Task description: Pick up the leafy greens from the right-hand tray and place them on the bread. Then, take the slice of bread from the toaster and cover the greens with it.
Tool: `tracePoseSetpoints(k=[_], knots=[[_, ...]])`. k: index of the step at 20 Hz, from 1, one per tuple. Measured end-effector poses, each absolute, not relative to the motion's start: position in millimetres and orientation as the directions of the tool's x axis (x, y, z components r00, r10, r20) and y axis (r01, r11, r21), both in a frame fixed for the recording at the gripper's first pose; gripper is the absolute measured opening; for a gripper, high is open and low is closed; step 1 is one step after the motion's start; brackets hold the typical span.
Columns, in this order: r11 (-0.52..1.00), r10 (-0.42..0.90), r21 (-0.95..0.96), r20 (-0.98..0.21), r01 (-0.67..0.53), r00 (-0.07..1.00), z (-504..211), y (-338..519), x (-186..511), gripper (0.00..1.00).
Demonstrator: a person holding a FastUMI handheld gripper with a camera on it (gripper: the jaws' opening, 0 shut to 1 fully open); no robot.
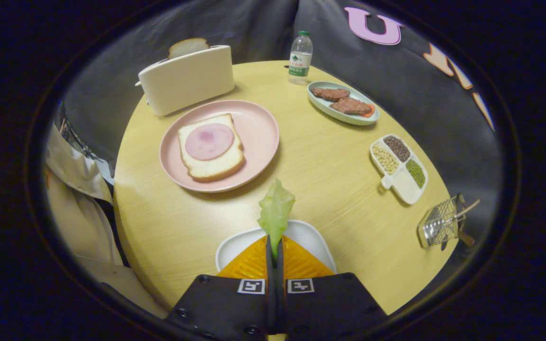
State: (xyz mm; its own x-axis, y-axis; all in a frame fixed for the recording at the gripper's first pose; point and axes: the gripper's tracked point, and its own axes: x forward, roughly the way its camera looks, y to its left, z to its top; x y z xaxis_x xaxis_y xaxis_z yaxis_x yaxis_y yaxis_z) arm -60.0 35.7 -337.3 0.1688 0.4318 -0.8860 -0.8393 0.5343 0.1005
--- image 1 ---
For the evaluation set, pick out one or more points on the pale green oval plate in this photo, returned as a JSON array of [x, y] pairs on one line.
[[323, 106]]

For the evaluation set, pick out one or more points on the white plate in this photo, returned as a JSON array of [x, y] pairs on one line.
[[237, 246]]

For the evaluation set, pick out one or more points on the pile of dark beans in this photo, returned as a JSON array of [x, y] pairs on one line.
[[397, 148]]

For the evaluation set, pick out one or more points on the green lettuce leaf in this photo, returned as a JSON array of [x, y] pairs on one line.
[[276, 208]]

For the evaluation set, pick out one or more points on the pink ham slice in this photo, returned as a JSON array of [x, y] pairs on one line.
[[209, 141]]

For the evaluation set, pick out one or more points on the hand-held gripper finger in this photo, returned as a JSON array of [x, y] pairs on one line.
[[280, 293], [271, 293]]

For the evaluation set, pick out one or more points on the brown meat piece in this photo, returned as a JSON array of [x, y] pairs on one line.
[[330, 93], [350, 106]]

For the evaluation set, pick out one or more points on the pink round plate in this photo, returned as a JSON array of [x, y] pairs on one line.
[[259, 132]]

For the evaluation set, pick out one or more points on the black backdrop cloth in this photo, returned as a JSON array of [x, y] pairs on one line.
[[254, 23]]

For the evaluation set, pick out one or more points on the pile of yellow soybeans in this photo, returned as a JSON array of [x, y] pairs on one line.
[[386, 160]]

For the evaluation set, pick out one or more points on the white bread slice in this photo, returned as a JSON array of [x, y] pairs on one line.
[[216, 168], [187, 47]]

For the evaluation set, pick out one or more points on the white divided dish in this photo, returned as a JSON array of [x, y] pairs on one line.
[[404, 184]]

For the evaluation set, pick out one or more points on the person's light clothing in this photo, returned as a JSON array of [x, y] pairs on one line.
[[78, 222]]

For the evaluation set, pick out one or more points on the orange carrot slice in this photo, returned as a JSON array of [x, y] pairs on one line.
[[370, 112]]

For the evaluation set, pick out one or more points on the pile of green beans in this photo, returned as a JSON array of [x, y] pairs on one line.
[[415, 173]]

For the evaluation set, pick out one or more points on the clear water bottle green cap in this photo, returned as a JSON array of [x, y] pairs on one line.
[[300, 59]]

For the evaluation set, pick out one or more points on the white toaster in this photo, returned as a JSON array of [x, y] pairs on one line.
[[187, 80]]

